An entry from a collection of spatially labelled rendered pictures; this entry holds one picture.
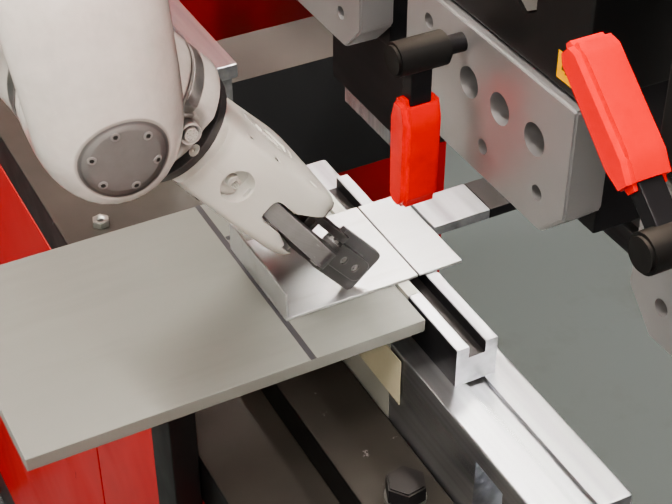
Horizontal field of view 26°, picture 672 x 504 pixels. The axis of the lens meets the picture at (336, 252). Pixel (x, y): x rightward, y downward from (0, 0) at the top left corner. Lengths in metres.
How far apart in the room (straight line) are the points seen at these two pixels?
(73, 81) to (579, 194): 0.24
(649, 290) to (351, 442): 0.38
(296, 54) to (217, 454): 0.53
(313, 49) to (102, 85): 0.77
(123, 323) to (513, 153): 0.32
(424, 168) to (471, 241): 1.90
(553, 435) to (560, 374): 1.49
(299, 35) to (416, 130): 0.74
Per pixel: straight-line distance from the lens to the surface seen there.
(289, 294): 0.94
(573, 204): 0.69
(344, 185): 1.04
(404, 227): 0.99
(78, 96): 0.68
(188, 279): 0.96
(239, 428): 1.03
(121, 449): 1.25
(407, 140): 0.73
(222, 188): 0.84
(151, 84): 0.69
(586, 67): 0.58
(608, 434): 2.30
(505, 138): 0.71
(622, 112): 0.58
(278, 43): 1.45
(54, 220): 1.24
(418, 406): 0.95
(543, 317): 2.49
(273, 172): 0.84
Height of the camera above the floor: 1.60
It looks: 38 degrees down
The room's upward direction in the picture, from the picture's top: straight up
